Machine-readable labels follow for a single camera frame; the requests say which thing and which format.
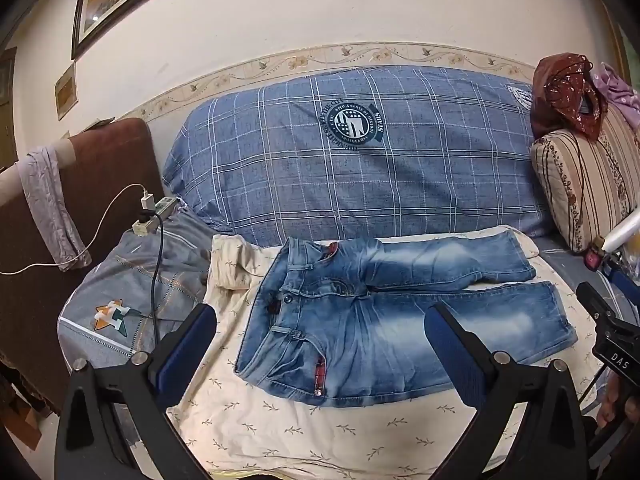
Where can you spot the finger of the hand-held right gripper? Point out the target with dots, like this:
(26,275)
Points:
(597,310)
(622,275)

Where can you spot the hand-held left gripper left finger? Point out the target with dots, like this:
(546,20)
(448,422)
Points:
(187,350)

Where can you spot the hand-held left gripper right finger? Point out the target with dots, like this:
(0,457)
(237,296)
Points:
(452,355)

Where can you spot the blue denim pants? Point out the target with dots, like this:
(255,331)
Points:
(380,320)

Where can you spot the person's right hand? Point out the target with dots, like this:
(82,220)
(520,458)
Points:
(610,405)

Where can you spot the small red item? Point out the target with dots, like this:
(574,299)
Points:
(595,257)

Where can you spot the clear plastic wrap roll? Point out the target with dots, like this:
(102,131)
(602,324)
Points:
(622,232)

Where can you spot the grey-blue bed sheet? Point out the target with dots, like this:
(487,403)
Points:
(145,280)

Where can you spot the striped floral pillow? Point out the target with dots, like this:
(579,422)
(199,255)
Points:
(590,180)

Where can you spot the cream leaf-print blanket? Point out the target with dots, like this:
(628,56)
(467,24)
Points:
(300,425)

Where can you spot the white power strip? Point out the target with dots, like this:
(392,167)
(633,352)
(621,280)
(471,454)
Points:
(152,215)

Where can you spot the white charger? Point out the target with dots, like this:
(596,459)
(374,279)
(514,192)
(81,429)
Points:
(147,201)

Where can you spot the cardboard box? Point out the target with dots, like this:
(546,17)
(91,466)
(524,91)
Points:
(27,425)

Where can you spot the purple cloth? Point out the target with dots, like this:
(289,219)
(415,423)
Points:
(620,90)

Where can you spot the red plastic bag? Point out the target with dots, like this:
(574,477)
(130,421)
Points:
(565,90)

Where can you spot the brown headboard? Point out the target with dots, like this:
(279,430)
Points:
(100,175)

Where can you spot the lavender cloth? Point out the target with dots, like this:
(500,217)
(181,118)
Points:
(50,205)

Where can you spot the blue plaid pillow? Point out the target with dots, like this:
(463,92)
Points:
(360,160)

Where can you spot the small wall picture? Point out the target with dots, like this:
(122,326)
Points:
(65,90)

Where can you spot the dark wooden door frame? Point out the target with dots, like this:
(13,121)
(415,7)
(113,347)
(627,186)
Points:
(6,105)

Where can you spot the framed wall picture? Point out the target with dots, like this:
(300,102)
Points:
(115,5)

